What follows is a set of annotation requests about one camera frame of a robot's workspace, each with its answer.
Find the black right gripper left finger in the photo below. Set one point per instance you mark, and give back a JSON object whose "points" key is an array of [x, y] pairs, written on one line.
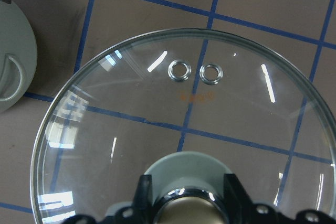
{"points": [[143, 197]]}

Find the mint green cooking pot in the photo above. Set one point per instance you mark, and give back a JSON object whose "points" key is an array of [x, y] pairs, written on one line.
{"points": [[18, 54]]}

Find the glass pot lid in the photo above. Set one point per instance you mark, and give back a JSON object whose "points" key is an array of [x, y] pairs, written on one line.
{"points": [[185, 106]]}

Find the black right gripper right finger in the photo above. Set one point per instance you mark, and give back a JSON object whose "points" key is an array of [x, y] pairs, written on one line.
{"points": [[236, 200]]}

